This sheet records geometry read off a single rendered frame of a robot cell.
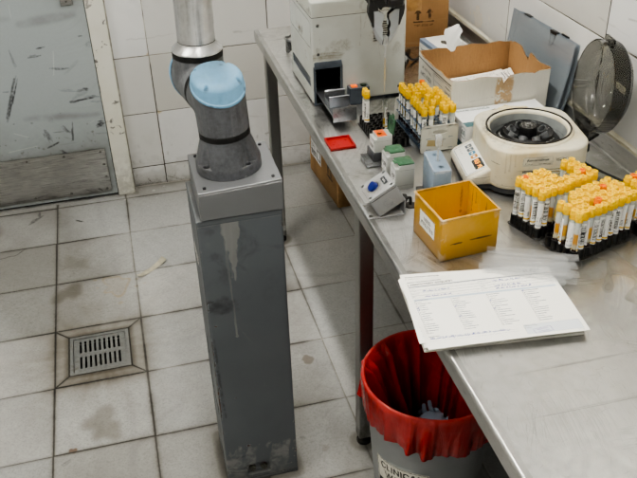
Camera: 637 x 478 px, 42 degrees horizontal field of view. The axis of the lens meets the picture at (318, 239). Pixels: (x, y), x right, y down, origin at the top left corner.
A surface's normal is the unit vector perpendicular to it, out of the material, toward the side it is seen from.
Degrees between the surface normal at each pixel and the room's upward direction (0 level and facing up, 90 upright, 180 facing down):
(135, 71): 90
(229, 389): 90
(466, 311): 1
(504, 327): 1
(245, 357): 90
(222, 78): 9
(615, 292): 0
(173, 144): 90
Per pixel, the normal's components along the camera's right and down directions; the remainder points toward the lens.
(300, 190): -0.03, -0.84
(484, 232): 0.33, 0.51
